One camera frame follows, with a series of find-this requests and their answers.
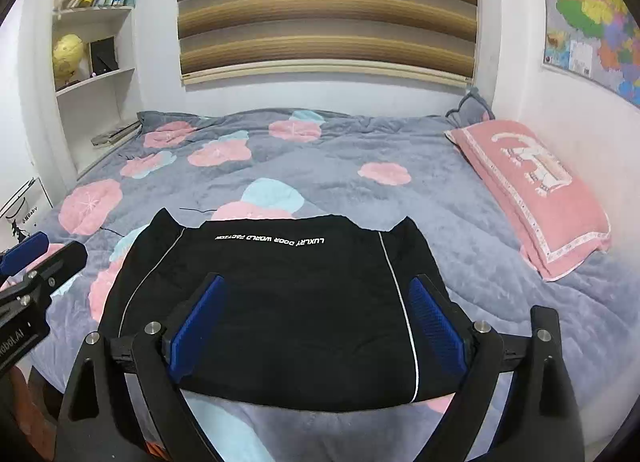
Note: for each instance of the pink patterned pillow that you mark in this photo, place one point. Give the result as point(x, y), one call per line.
point(540, 202)

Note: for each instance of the grey flat object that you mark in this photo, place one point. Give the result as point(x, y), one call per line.
point(112, 135)

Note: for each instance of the brown striped window blind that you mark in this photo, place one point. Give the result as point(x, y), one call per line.
point(325, 17)

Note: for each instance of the yellow globe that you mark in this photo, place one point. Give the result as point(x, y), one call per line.
point(67, 57)

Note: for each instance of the colourful wall map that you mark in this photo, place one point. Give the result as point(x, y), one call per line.
point(585, 7)

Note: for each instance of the black box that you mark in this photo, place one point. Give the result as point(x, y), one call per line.
point(103, 55)

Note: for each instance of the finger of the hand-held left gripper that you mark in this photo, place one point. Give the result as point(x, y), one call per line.
point(25, 249)
point(62, 264)

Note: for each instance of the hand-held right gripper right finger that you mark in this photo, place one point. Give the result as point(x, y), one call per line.
point(440, 327)

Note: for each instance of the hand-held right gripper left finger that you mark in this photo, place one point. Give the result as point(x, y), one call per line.
point(195, 327)

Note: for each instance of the grey pillow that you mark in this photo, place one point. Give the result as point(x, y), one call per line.
point(472, 110)

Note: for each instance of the grey floral blanket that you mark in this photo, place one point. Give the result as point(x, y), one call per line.
point(350, 152)

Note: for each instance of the black jacket with white piping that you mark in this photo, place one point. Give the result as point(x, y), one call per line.
point(300, 317)

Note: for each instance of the white bookshelf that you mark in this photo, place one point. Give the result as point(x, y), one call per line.
point(100, 117)

